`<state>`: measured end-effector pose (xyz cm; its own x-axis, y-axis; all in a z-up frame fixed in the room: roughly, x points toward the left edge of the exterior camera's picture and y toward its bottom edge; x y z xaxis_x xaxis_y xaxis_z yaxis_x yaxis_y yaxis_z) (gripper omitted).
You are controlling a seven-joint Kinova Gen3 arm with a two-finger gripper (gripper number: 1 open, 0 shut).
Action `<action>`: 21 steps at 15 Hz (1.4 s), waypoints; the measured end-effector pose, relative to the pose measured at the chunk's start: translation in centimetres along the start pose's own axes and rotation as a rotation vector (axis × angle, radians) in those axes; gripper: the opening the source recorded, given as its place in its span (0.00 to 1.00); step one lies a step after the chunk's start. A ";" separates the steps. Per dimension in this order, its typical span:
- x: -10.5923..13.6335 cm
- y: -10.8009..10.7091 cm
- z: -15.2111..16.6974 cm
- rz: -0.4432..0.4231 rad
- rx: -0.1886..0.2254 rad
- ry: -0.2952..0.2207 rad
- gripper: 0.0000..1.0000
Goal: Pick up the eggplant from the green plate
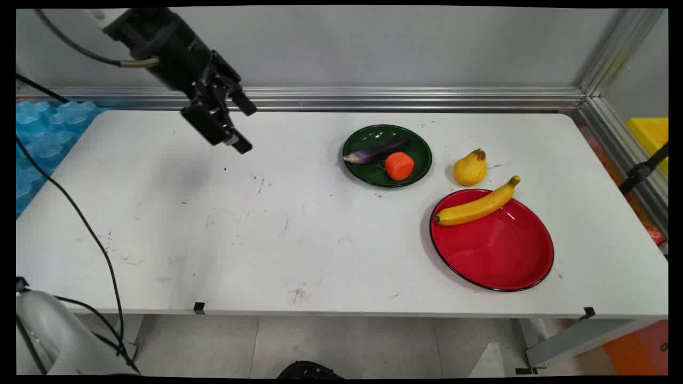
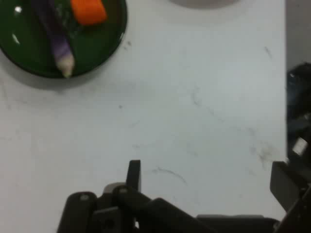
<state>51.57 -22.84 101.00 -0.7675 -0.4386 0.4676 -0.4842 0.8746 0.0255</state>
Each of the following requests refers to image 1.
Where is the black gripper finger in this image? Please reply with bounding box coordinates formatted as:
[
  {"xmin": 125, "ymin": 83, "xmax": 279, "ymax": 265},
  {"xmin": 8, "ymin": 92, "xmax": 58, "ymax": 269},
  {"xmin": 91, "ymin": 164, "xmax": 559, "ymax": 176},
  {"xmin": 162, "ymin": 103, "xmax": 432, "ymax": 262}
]
[
  {"xmin": 226, "ymin": 85, "xmax": 258, "ymax": 117},
  {"xmin": 180, "ymin": 101, "xmax": 253, "ymax": 155}
]

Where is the long black cable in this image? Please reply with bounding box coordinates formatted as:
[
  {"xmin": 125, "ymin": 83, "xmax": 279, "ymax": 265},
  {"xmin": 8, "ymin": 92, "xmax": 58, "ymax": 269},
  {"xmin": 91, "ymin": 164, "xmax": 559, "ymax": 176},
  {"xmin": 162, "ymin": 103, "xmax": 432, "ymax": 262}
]
[{"xmin": 16, "ymin": 138, "xmax": 140, "ymax": 374}]

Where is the aluminium frame corner post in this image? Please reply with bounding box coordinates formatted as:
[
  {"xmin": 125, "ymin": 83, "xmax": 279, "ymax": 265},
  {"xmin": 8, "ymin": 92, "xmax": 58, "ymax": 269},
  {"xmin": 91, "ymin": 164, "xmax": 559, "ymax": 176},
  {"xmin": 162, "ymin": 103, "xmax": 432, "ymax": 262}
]
[{"xmin": 579, "ymin": 8, "xmax": 669, "ymax": 98}]

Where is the short aluminium frame rail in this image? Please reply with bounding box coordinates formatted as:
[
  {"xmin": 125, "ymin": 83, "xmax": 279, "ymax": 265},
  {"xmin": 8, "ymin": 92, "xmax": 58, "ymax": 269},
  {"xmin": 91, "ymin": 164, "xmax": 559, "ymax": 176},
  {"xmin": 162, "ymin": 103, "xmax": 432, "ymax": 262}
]
[{"xmin": 571, "ymin": 96, "xmax": 669, "ymax": 238}]

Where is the orange toy carrot piece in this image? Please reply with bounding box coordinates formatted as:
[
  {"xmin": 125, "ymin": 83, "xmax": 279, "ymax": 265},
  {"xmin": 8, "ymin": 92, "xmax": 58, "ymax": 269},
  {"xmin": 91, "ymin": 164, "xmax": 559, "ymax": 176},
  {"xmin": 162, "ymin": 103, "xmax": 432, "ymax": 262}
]
[{"xmin": 385, "ymin": 152, "xmax": 415, "ymax": 181}]

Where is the purple toy eggplant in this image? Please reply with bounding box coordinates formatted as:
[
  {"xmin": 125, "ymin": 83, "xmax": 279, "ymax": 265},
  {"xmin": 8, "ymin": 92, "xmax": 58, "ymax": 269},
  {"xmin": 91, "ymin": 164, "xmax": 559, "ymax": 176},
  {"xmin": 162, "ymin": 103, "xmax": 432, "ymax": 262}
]
[{"xmin": 343, "ymin": 138, "xmax": 410, "ymax": 164}]

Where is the white table leg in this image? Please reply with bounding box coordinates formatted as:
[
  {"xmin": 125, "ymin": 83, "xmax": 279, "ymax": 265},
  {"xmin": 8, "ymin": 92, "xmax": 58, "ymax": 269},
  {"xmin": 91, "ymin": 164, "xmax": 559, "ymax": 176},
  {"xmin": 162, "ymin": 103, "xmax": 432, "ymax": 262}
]
[{"xmin": 515, "ymin": 318, "xmax": 658, "ymax": 374}]

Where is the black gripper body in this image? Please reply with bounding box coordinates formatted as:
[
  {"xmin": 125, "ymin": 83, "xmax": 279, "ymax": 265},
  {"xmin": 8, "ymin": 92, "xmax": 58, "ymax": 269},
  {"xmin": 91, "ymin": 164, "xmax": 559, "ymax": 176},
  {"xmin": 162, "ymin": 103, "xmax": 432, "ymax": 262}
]
[{"xmin": 103, "ymin": 7, "xmax": 242, "ymax": 108}]

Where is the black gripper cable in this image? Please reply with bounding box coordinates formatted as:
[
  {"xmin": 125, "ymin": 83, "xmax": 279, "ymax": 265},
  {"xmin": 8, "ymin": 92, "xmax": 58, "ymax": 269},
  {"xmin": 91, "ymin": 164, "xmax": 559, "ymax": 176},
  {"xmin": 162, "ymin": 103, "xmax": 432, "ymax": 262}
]
[{"xmin": 34, "ymin": 8, "xmax": 161, "ymax": 69}]

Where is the yellow toy banana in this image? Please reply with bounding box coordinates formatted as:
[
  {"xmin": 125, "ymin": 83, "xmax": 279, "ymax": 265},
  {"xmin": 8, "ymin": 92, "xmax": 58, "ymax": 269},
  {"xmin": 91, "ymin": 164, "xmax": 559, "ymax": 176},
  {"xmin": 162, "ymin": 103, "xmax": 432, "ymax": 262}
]
[{"xmin": 433, "ymin": 175, "xmax": 521, "ymax": 226}]

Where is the black round floor object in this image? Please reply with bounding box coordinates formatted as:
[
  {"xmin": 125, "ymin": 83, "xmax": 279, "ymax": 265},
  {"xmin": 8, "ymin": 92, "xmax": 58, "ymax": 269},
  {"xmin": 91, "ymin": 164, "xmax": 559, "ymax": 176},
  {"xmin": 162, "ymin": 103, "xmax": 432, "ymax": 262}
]
[{"xmin": 277, "ymin": 361, "xmax": 345, "ymax": 379}]

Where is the red round plate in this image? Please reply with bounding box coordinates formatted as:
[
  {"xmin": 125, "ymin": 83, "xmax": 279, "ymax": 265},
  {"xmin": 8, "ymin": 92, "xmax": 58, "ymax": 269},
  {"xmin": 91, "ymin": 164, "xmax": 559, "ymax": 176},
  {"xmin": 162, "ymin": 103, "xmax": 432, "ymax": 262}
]
[{"xmin": 430, "ymin": 188, "xmax": 554, "ymax": 292}]

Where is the yellow plastic box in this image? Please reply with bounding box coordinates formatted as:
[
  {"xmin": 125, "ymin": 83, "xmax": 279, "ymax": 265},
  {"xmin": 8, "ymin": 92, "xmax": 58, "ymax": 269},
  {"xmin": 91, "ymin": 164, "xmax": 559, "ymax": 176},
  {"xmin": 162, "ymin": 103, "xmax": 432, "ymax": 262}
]
[{"xmin": 625, "ymin": 117, "xmax": 669, "ymax": 177}]

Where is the long aluminium frame rail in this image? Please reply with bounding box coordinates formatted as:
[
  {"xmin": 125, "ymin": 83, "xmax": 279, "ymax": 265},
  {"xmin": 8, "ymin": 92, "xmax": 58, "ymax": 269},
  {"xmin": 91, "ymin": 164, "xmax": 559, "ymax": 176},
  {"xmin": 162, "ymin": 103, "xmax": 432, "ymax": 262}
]
[{"xmin": 16, "ymin": 86, "xmax": 587, "ymax": 113}]

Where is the green round plate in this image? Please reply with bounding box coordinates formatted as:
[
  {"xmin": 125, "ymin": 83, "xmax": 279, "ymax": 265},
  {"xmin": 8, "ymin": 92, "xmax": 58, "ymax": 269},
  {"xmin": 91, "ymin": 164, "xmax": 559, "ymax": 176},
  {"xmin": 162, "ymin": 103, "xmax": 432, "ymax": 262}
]
[{"xmin": 342, "ymin": 124, "xmax": 433, "ymax": 188}]

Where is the yellow toy pear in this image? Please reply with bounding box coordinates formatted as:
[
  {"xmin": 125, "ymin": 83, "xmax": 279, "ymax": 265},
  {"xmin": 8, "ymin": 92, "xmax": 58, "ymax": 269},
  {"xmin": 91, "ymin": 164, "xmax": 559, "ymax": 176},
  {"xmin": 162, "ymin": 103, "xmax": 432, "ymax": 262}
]
[{"xmin": 453, "ymin": 149, "xmax": 488, "ymax": 187}]

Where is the blue bubble wrap sheet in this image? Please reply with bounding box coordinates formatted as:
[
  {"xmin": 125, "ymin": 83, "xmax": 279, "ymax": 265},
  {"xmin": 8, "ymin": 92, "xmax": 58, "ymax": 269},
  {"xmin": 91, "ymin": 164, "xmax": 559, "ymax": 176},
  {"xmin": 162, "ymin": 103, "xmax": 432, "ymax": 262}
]
[{"xmin": 16, "ymin": 100, "xmax": 107, "ymax": 217}]

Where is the short black cable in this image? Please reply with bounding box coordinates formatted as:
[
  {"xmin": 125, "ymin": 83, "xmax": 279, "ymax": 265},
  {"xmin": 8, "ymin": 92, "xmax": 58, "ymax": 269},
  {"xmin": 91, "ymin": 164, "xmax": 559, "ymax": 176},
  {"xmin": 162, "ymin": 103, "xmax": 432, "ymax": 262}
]
[{"xmin": 16, "ymin": 74, "xmax": 70, "ymax": 103}]

